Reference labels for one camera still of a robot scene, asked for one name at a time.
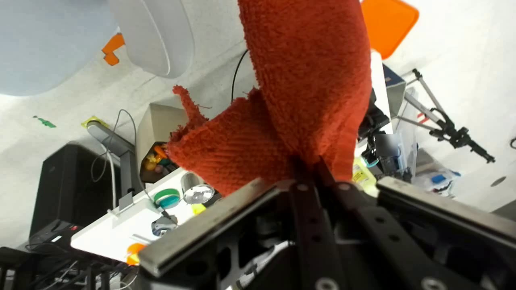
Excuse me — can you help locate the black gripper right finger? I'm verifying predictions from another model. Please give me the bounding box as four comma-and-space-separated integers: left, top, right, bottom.
329, 179, 473, 290

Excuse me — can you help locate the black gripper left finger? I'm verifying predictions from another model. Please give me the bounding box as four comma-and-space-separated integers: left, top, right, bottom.
289, 180, 349, 290

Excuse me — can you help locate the orange terry cloth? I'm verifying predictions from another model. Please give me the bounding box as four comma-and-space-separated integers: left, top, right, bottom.
165, 0, 375, 198

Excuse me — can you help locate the yellow liquid bottle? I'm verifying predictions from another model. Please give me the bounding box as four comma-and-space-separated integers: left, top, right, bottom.
352, 156, 381, 198

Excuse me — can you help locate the small yellow item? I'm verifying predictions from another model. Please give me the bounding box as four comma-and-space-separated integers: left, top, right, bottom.
189, 201, 209, 217

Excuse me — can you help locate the small metal bowl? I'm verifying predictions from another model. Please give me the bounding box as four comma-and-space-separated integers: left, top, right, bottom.
180, 171, 218, 206

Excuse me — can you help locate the folded black silver tripod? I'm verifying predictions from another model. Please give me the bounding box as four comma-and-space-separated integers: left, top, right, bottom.
394, 66, 497, 166

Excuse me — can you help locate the small grey device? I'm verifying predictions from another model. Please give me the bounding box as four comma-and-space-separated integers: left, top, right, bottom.
150, 212, 181, 238

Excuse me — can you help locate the teal tape roll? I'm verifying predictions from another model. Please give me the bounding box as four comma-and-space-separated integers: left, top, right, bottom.
152, 187, 183, 211

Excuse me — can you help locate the small orange item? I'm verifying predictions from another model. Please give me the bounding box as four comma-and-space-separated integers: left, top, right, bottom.
125, 241, 149, 267

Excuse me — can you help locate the cardboard box with toys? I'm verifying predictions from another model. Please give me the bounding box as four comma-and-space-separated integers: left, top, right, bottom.
134, 101, 191, 185

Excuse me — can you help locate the orange plastic seat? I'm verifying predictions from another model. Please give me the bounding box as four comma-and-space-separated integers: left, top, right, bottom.
360, 0, 421, 61

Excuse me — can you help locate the black box case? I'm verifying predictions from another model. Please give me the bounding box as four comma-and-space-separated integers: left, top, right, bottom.
30, 142, 136, 243

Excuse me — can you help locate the black floor cable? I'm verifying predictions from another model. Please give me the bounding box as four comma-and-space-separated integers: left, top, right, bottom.
231, 46, 254, 104

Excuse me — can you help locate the grey metal post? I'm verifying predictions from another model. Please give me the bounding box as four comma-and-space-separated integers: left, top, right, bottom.
84, 117, 138, 208

